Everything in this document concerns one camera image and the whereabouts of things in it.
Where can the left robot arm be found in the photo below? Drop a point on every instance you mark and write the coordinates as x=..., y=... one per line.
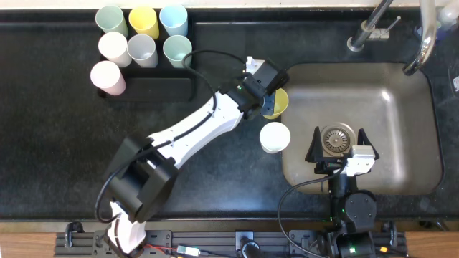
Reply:
x=201, y=129

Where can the pink cup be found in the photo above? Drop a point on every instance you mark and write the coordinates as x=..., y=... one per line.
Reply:
x=105, y=75

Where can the pale green cup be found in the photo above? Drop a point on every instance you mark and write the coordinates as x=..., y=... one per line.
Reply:
x=109, y=18
x=175, y=46

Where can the blue soap bottle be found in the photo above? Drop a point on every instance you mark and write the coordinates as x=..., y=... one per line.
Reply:
x=448, y=16

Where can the grey cup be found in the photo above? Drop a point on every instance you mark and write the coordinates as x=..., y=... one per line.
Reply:
x=141, y=48

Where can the yellow cup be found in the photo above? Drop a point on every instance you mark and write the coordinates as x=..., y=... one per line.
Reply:
x=142, y=19
x=281, y=102

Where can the black tray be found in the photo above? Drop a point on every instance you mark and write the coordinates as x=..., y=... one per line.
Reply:
x=161, y=89

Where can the white cup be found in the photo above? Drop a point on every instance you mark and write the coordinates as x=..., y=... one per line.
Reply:
x=274, y=136
x=113, y=46

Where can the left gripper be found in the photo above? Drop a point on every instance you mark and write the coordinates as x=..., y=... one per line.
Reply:
x=270, y=77

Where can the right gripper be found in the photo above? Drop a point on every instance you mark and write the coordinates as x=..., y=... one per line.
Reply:
x=328, y=167

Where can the steel sink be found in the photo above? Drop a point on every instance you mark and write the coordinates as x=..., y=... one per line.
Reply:
x=394, y=125

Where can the blue cup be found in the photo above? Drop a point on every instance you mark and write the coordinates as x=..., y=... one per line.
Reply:
x=174, y=18

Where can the mounting rail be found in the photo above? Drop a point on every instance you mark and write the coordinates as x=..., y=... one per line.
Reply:
x=215, y=240

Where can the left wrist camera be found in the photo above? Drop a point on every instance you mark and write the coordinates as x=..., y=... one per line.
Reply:
x=252, y=65

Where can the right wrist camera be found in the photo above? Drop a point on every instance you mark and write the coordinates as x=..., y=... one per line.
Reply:
x=360, y=157

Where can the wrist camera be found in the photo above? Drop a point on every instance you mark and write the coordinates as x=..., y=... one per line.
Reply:
x=360, y=157
x=252, y=65

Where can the steel tap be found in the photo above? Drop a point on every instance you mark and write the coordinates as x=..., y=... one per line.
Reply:
x=362, y=32

